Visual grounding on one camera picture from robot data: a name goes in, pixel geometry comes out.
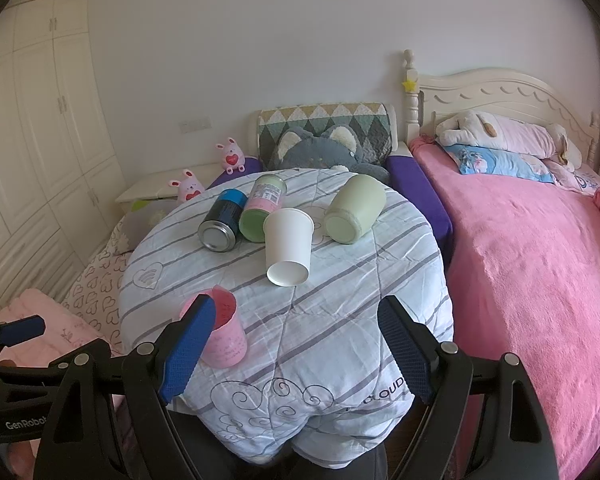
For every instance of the pink pillow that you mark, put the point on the pink pillow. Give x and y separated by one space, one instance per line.
522 135

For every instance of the white nightstand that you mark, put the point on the white nightstand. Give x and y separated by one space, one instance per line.
150 184

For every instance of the grey cat plush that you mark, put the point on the grey cat plush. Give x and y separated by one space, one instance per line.
320 152

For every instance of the yellow star ornament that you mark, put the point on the yellow star ornament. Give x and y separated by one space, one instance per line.
409 84

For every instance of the green pink can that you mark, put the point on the green pink can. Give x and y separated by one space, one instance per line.
262 207

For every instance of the cream wardrobe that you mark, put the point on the cream wardrobe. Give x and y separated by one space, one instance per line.
40 135

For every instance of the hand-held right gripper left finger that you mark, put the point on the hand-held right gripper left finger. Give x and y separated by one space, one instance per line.
187 355

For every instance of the white grey striped quilt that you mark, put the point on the white grey striped quilt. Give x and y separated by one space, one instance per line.
340 310

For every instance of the cream carved bed headboard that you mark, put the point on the cream carved bed headboard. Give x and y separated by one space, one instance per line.
510 91

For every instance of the pale pink quilt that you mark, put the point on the pale pink quilt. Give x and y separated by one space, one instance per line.
55 317

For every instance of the grey flower pillow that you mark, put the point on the grey flower pillow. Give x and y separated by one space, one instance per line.
145 224

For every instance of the heart printed sheet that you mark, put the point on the heart printed sheet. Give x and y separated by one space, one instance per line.
95 295

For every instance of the pink fleece bed blanket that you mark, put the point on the pink fleece bed blanket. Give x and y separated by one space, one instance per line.
530 285

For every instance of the blue printed pillow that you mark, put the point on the blue printed pillow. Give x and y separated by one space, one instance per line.
490 160

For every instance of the white printed pillow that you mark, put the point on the white printed pillow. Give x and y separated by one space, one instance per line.
577 177

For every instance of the pink plastic cup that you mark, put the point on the pink plastic cup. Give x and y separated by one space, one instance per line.
227 342

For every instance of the white plush toy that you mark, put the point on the white plush toy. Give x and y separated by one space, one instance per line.
462 130

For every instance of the blue and black tin can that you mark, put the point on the blue and black tin can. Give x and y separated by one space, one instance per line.
222 220

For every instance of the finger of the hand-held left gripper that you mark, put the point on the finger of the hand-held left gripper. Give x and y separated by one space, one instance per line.
22 330

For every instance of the pink bunny toy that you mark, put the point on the pink bunny toy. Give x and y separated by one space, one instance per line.
189 190
232 156

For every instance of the pale green ceramic cup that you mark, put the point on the pale green ceramic cup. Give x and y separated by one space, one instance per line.
355 207

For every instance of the diamond patterned quilted cushion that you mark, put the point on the diamond patterned quilted cushion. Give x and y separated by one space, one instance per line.
365 125

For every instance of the white paper cup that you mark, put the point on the white paper cup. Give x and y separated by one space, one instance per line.
289 247

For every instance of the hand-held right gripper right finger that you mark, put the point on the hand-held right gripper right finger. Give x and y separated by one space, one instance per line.
405 355

